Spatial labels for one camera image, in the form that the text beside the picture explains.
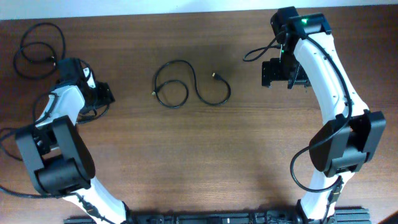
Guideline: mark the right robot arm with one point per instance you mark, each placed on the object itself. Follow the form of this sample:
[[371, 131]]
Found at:
[[350, 133]]

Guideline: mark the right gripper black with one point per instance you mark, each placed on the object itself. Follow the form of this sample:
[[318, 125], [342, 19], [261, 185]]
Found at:
[[268, 74]]

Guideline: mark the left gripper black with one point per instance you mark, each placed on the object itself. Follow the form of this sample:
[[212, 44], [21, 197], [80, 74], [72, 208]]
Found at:
[[104, 96]]

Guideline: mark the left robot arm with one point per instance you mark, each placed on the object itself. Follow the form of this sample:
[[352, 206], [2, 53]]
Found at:
[[57, 160]]

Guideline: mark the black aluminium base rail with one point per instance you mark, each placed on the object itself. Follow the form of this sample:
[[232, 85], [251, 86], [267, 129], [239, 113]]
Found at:
[[217, 218]]

